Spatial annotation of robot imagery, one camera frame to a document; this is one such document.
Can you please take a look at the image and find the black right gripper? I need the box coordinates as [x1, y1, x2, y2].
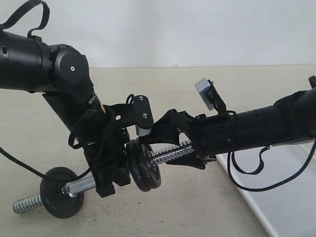
[139, 109, 217, 170]

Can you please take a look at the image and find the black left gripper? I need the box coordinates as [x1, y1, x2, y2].
[69, 106, 130, 198]

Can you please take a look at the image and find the black weight plate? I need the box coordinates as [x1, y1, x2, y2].
[136, 142, 161, 189]
[40, 167, 84, 219]
[126, 139, 151, 192]

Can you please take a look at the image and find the chrome dumbbell bar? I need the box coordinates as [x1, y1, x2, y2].
[12, 141, 194, 214]

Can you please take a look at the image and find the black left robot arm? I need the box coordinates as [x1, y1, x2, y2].
[0, 31, 130, 198]

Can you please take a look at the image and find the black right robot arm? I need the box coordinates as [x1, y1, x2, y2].
[139, 88, 316, 159]

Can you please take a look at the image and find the white rectangular tray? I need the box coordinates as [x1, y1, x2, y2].
[230, 145, 316, 237]

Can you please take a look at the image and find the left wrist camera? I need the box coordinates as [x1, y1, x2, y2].
[111, 93, 155, 137]

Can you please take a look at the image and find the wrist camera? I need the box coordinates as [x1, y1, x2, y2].
[195, 78, 228, 115]
[111, 93, 155, 137]

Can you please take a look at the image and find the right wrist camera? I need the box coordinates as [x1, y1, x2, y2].
[195, 78, 228, 115]

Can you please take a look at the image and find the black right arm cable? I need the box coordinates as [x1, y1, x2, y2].
[227, 138, 316, 192]

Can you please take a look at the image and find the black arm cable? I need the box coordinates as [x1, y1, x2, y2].
[227, 138, 316, 192]
[0, 0, 119, 182]

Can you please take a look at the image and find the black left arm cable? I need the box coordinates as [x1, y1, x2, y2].
[0, 0, 119, 182]

